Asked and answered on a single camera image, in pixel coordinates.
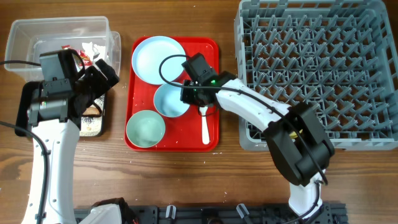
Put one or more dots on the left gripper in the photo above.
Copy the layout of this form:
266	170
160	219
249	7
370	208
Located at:
102	84

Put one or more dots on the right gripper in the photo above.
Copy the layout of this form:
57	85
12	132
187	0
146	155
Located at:
185	98

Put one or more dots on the red strawberry snack wrapper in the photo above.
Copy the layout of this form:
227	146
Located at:
82	59

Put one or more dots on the light blue bowl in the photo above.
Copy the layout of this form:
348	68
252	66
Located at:
167	101

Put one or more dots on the white plastic spoon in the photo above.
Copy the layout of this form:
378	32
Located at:
204	126

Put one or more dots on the white rice grains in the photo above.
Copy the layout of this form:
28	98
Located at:
92	126

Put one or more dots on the light green bowl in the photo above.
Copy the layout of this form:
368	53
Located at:
145	129

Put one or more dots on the light blue plate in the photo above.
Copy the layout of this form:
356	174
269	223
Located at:
149	54

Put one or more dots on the yellow plastic cup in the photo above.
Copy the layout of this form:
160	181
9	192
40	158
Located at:
294	135

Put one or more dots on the brown carrot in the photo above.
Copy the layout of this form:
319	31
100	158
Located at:
92	112

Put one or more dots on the white napkin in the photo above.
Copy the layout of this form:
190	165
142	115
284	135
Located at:
94	51

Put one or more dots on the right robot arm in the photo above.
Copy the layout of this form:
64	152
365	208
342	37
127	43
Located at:
297	142

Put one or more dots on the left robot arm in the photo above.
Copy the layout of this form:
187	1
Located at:
54	108

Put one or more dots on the black food waste tray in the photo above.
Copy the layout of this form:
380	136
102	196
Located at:
22	119

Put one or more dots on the clear plastic waste bin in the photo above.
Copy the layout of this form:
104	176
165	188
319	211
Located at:
29	38

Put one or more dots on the grey dishwasher rack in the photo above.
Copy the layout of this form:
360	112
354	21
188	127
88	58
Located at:
337	56

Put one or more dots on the red serving tray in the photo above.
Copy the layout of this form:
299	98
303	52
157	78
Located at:
182	134

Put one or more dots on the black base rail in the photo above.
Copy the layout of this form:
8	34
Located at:
330	213

